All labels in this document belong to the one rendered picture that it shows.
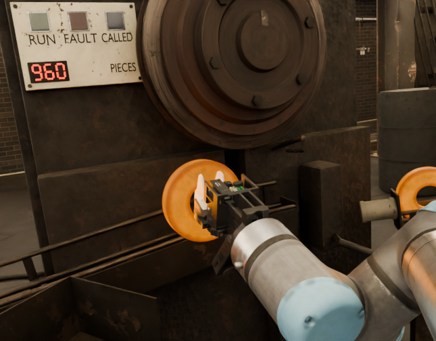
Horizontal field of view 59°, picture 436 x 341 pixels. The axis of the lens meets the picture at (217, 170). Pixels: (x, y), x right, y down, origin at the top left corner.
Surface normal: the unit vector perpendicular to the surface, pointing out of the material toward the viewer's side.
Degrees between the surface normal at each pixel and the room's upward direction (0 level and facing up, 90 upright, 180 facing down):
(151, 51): 90
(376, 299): 73
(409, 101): 90
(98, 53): 90
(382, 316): 87
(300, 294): 41
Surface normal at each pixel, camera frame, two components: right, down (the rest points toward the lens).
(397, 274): -0.59, -0.16
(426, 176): -0.19, 0.22
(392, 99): -0.87, 0.18
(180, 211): 0.42, 0.14
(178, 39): -0.63, 0.11
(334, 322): 0.35, 0.38
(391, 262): -0.73, -0.41
